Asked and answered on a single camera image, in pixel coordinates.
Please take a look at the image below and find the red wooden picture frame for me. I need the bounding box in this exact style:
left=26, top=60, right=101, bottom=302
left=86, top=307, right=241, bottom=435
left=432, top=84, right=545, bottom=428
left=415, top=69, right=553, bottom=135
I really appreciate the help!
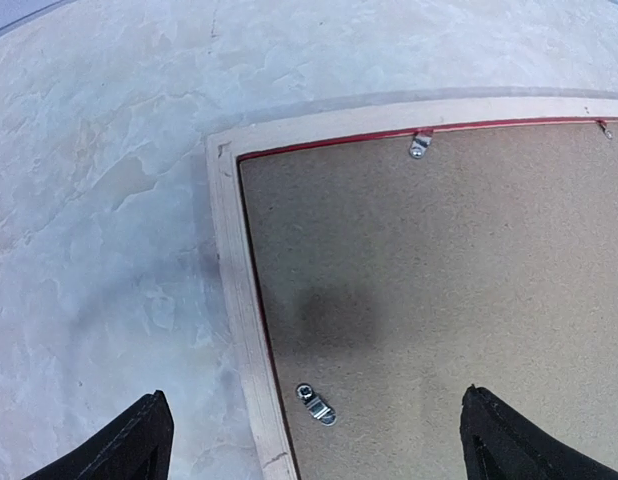
left=206, top=96, right=618, bottom=479

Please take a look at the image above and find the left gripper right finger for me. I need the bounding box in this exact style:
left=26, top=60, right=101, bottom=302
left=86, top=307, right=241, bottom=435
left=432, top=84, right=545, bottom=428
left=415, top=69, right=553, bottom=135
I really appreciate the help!
left=460, top=385, right=618, bottom=479

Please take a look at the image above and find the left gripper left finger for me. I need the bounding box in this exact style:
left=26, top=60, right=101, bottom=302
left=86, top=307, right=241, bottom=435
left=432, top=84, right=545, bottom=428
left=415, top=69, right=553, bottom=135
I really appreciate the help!
left=29, top=390, right=174, bottom=479

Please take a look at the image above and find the brown backing board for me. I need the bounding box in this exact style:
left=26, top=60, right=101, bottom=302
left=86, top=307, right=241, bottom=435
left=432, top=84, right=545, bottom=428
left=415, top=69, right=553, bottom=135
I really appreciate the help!
left=240, top=123, right=618, bottom=479

